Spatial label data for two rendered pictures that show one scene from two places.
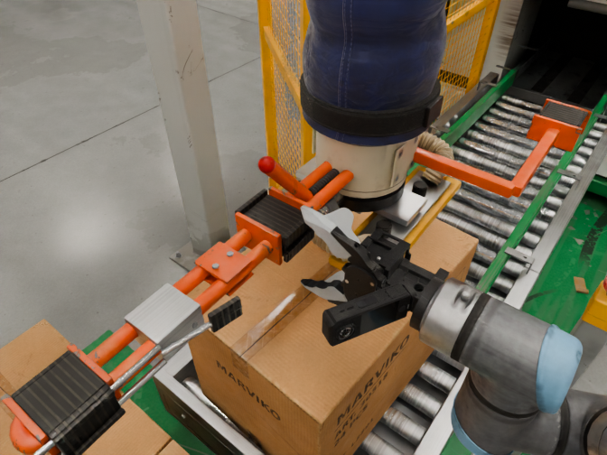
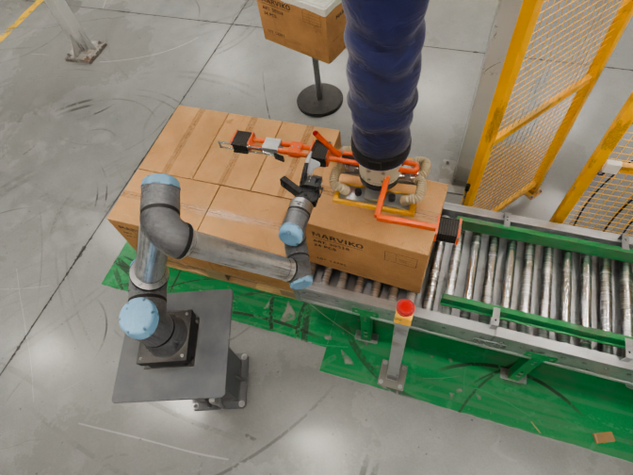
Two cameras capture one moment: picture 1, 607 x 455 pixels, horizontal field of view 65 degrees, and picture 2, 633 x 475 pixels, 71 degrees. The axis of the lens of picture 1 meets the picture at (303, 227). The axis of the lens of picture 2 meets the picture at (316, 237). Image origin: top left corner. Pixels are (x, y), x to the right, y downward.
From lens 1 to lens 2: 149 cm
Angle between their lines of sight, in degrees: 49
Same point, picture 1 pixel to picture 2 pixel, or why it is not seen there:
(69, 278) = not seen: hidden behind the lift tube
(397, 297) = (296, 189)
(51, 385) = (242, 135)
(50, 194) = (450, 75)
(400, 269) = (311, 189)
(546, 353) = (285, 224)
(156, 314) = (269, 142)
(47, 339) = (331, 138)
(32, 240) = not seen: hidden behind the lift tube
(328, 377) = (318, 218)
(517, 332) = (290, 217)
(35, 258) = not seen: hidden behind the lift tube
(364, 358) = (332, 226)
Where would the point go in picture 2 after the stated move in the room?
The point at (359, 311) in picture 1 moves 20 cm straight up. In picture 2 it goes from (286, 183) to (278, 148)
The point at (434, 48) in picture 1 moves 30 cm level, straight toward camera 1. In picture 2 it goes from (372, 143) to (287, 155)
